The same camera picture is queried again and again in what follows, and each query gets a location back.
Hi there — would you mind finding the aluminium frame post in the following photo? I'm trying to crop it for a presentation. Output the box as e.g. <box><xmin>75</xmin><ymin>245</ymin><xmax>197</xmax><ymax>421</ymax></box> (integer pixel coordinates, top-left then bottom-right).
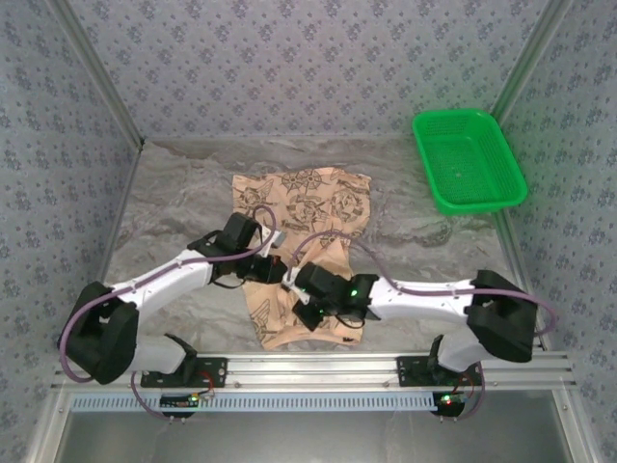
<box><xmin>23</xmin><ymin>390</ymin><xmax>73</xmax><ymax>463</ymax></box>
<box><xmin>50</xmin><ymin>0</ymin><xmax>146</xmax><ymax>149</ymax></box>
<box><xmin>551</xmin><ymin>389</ymin><xmax>599</xmax><ymax>463</ymax></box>
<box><xmin>476</xmin><ymin>0</ymin><xmax>575</xmax><ymax>146</ymax></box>

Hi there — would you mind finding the grey slotted cable duct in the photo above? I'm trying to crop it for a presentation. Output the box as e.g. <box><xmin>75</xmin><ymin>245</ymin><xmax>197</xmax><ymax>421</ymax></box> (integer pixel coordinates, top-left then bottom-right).
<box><xmin>70</xmin><ymin>391</ymin><xmax>440</xmax><ymax>412</ymax></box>

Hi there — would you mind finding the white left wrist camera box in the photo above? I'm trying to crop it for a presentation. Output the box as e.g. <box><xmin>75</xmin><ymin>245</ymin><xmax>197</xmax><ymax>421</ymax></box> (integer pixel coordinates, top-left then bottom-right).
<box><xmin>258</xmin><ymin>225</ymin><xmax>286</xmax><ymax>251</ymax></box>

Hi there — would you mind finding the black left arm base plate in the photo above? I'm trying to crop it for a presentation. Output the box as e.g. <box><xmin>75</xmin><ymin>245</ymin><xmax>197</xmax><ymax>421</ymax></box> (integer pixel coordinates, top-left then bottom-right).
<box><xmin>139</xmin><ymin>356</ymin><xmax>228</xmax><ymax>389</ymax></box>

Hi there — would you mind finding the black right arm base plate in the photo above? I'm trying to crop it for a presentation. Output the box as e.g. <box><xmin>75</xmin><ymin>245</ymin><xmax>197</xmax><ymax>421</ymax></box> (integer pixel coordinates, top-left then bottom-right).
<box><xmin>395</xmin><ymin>355</ymin><xmax>486</xmax><ymax>388</ymax></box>

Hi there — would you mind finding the aluminium mounting rail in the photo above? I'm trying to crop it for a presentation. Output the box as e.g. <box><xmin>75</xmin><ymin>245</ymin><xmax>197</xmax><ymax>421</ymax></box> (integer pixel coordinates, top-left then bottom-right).
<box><xmin>51</xmin><ymin>352</ymin><xmax>577</xmax><ymax>390</ymax></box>

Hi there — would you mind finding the green plastic basket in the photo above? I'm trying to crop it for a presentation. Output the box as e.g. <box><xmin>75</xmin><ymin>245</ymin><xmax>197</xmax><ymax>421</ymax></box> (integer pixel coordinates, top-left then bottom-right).
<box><xmin>412</xmin><ymin>109</ymin><xmax>529</xmax><ymax>216</ymax></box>

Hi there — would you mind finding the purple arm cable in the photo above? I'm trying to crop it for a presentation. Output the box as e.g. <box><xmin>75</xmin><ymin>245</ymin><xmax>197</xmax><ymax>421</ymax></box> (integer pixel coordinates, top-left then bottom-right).
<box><xmin>288</xmin><ymin>231</ymin><xmax>558</xmax><ymax>423</ymax></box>
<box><xmin>60</xmin><ymin>204</ymin><xmax>279</xmax><ymax>423</ymax></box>

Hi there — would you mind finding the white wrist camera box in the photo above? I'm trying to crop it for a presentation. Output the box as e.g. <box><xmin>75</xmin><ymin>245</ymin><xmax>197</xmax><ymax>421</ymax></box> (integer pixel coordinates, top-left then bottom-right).
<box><xmin>258</xmin><ymin>225</ymin><xmax>286</xmax><ymax>251</ymax></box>
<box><xmin>281</xmin><ymin>268</ymin><xmax>304</xmax><ymax>293</ymax></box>

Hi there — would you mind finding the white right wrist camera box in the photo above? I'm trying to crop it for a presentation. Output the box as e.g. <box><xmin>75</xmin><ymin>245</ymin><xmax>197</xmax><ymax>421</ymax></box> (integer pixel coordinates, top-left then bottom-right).
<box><xmin>281</xmin><ymin>268</ymin><xmax>304</xmax><ymax>293</ymax></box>

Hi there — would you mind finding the peach printed t-shirt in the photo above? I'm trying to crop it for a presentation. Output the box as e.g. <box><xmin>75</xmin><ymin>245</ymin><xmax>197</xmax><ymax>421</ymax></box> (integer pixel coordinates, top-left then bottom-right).
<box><xmin>231</xmin><ymin>166</ymin><xmax>372</xmax><ymax>352</ymax></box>

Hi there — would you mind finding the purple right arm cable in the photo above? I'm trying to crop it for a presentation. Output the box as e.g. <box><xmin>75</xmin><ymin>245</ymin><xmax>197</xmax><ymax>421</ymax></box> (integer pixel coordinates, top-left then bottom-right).
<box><xmin>288</xmin><ymin>231</ymin><xmax>558</xmax><ymax>423</ymax></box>

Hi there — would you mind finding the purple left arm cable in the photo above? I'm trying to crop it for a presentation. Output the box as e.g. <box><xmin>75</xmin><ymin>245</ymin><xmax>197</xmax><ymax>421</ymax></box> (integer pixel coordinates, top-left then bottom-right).
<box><xmin>60</xmin><ymin>204</ymin><xmax>279</xmax><ymax>423</ymax></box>

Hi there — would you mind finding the grey metal sheet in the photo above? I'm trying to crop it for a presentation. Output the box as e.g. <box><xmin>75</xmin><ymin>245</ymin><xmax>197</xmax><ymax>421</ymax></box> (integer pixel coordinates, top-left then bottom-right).
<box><xmin>52</xmin><ymin>410</ymin><xmax>575</xmax><ymax>463</ymax></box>

